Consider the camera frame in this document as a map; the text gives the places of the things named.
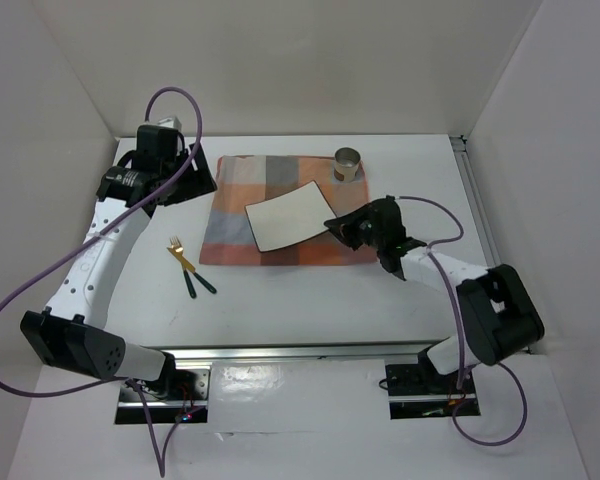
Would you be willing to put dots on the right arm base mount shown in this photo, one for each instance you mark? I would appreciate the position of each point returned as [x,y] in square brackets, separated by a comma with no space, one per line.
[414,393]

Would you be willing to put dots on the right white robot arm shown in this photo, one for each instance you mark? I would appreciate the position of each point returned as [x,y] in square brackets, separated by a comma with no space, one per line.
[494,315]

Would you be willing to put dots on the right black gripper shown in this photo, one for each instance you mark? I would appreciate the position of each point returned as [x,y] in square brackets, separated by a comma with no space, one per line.
[348,222]

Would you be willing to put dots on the aluminium rail right side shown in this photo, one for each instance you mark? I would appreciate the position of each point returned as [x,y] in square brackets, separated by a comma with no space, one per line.
[485,234]

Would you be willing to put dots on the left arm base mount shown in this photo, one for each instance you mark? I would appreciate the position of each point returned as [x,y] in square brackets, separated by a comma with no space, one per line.
[186,400]

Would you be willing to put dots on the gold fork green handle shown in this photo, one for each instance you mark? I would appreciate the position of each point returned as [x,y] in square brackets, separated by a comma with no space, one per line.
[177,251]

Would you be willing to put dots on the beige metal cup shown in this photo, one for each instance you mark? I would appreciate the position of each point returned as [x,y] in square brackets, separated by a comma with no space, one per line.
[346,163]

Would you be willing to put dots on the gold knife green handle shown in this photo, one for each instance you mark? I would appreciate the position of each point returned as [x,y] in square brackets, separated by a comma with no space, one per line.
[203,281]

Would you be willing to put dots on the square white plate black rim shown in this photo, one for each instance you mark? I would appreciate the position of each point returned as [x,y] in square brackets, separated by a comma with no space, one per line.
[289,219]

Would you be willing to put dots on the checkered orange blue cloth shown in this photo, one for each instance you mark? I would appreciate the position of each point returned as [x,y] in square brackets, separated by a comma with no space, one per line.
[247,179]

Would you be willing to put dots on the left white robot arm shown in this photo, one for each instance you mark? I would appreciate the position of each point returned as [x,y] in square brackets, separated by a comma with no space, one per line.
[70,332]

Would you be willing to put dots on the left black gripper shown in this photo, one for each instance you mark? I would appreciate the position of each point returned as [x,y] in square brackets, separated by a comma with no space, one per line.
[200,182]

